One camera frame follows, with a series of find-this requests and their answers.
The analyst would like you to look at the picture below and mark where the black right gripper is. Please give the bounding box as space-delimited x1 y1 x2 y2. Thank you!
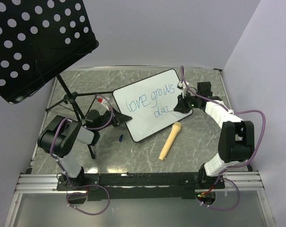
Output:
173 91 200 114

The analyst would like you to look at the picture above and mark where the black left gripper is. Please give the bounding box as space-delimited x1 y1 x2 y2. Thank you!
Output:
95 106 132 131

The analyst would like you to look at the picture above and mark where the white whiteboard black frame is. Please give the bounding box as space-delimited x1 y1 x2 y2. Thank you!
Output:
113 69 193 142

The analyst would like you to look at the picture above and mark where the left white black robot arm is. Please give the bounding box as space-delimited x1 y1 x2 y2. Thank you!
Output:
37 109 132 190

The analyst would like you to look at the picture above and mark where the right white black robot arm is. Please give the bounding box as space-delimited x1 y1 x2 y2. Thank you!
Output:
173 81 255 188

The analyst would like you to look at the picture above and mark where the beige toy microphone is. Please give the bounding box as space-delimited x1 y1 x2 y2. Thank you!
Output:
159 122 182 161

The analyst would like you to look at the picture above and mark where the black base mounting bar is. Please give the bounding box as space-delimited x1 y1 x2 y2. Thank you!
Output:
57 172 225 201

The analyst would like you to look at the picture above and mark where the black perforated music stand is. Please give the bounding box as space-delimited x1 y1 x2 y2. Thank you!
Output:
0 0 100 160

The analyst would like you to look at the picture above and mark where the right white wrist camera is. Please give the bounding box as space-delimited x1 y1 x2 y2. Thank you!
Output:
177 80 191 99

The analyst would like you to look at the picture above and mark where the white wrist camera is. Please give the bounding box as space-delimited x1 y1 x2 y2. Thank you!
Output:
177 80 191 99
96 96 111 111

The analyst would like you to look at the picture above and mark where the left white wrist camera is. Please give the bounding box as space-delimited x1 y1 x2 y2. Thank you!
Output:
96 96 111 111

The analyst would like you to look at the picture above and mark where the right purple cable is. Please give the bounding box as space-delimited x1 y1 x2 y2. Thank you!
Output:
180 65 267 210

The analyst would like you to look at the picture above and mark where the purple cable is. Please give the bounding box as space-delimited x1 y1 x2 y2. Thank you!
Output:
180 65 267 210
49 94 117 215

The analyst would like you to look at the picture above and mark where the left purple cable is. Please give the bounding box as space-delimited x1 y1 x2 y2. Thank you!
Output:
49 94 117 215

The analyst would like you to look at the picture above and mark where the aluminium rail frame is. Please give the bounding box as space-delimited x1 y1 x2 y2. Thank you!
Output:
3 68 276 227

